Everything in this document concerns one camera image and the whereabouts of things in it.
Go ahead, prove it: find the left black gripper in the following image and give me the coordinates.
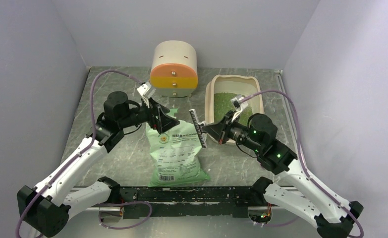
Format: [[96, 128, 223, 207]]
[[118, 95, 179, 133]]

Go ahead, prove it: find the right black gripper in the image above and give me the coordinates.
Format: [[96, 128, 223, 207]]
[[202, 110, 263, 153]]

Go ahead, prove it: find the green litter bag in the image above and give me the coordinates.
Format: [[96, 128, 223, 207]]
[[145, 120, 210, 187]]

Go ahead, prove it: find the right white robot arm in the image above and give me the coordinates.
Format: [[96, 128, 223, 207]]
[[196, 111, 363, 238]]

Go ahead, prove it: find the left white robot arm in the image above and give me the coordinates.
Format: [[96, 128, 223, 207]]
[[17, 91, 179, 238]]

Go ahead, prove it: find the beige orange drawer cabinet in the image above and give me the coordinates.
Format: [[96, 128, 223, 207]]
[[150, 40, 198, 98]]

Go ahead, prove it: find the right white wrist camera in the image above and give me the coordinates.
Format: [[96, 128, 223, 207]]
[[230, 95, 244, 112]]

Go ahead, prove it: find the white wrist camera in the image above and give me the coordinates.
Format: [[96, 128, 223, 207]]
[[230, 95, 244, 112], [137, 82, 155, 105]]

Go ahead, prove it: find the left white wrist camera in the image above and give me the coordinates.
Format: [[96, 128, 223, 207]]
[[137, 82, 155, 105]]

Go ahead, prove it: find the black mounting rail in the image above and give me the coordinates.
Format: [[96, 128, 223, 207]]
[[120, 186, 268, 219]]

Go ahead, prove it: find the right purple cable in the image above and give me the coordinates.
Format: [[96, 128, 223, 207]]
[[238, 90, 365, 238]]

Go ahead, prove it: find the purple cable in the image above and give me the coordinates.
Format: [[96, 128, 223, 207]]
[[14, 69, 153, 238], [238, 90, 365, 238]]

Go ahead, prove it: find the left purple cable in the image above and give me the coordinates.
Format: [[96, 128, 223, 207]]
[[14, 69, 153, 238]]

